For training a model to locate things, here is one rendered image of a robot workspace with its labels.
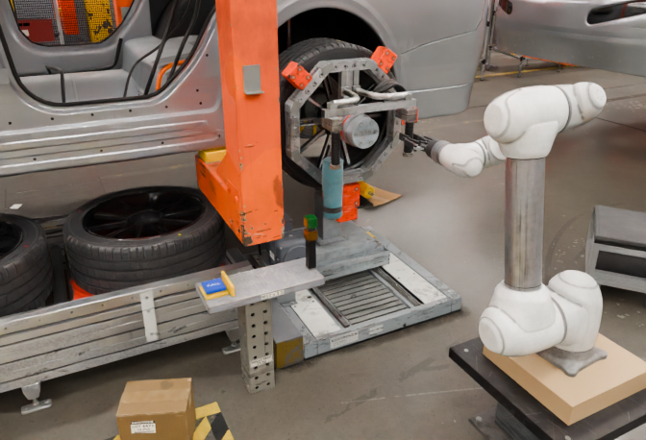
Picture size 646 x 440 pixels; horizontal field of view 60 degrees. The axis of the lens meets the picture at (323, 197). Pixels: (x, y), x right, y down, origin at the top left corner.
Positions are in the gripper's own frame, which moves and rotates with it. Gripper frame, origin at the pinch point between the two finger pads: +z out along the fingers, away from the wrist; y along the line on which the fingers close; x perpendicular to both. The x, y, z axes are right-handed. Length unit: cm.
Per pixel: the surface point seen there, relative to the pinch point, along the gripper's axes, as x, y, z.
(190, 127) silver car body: 3, -79, 46
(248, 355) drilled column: -65, -82, -24
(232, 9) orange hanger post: 53, -74, -6
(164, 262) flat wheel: -40, -101, 13
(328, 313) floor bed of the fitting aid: -76, -37, 1
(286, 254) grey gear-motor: -47, -52, 9
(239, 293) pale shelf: -38, -84, -24
